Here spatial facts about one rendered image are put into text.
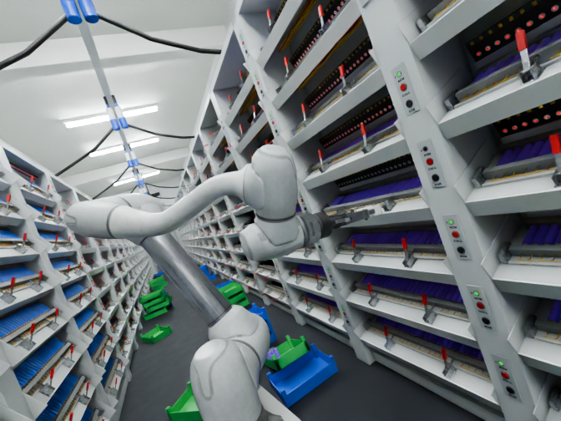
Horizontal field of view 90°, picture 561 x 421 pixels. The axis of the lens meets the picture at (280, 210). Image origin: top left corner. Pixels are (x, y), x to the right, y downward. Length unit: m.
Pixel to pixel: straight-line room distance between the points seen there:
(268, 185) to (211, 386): 0.54
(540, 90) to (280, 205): 0.52
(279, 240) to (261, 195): 0.12
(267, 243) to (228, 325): 0.41
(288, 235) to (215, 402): 0.46
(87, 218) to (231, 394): 0.62
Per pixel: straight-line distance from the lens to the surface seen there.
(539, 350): 0.96
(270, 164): 0.62
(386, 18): 0.86
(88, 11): 1.88
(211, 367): 0.86
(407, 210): 0.91
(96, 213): 0.95
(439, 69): 0.86
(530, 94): 0.71
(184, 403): 1.99
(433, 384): 1.37
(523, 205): 0.76
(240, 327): 1.01
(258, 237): 0.68
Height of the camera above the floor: 0.90
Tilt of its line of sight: 2 degrees down
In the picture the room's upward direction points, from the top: 21 degrees counter-clockwise
